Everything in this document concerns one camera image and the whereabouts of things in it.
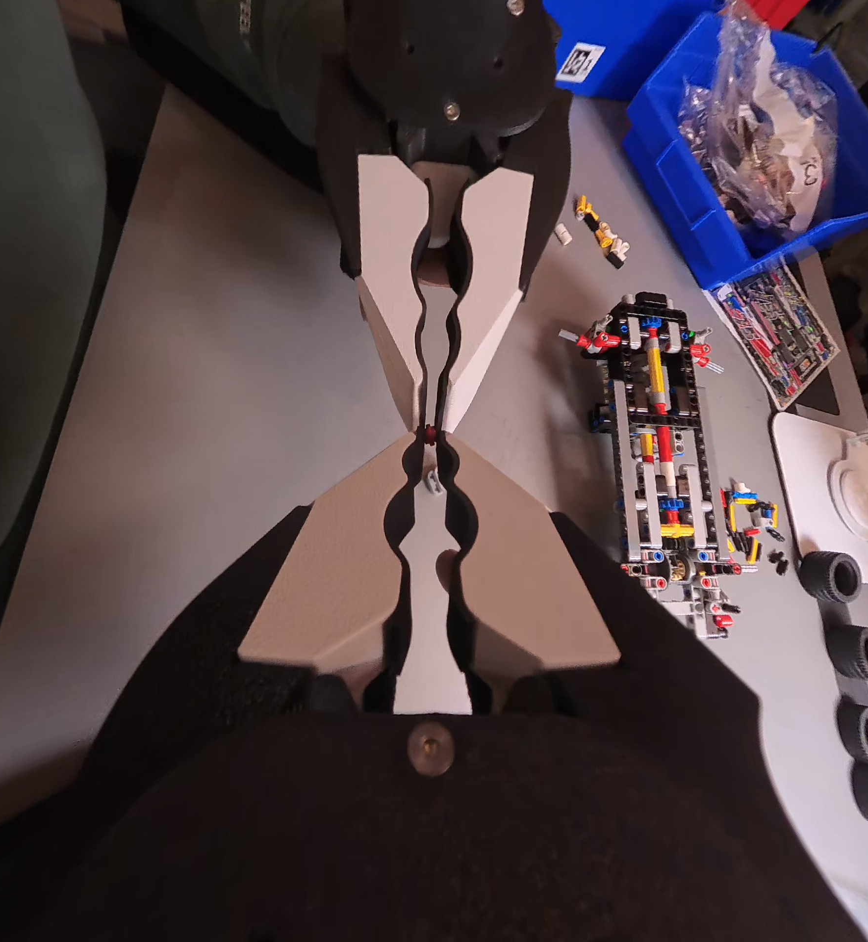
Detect cluster of small lego pieces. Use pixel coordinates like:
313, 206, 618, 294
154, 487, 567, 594
721, 480, 781, 565

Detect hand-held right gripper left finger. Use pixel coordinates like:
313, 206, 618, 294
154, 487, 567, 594
237, 433, 429, 713

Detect lego instruction booklet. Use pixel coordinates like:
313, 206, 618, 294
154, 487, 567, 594
705, 261, 843, 413

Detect dark green bag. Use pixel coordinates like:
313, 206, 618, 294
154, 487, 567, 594
121, 0, 350, 152

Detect lego car chassis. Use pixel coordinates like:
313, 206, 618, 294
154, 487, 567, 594
559, 290, 744, 640

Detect square printed tag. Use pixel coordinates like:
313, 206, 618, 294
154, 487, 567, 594
555, 44, 606, 82

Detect red storage bin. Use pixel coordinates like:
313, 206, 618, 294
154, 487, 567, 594
728, 0, 795, 26

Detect white plastic base plate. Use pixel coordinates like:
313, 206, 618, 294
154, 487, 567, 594
768, 411, 868, 587

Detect small yellow lego assembly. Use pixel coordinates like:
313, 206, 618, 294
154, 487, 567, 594
574, 195, 631, 270

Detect blue storage bin with tag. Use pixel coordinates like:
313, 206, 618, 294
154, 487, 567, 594
543, 0, 729, 100

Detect clear plastic bags of parts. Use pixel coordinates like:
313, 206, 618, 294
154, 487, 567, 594
680, 0, 840, 236

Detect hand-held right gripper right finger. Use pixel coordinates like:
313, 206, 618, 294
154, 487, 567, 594
437, 433, 621, 713

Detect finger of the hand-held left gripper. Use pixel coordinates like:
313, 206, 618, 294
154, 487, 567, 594
436, 165, 536, 437
357, 153, 435, 435

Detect large blue storage bin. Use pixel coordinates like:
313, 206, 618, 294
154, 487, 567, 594
621, 11, 868, 291

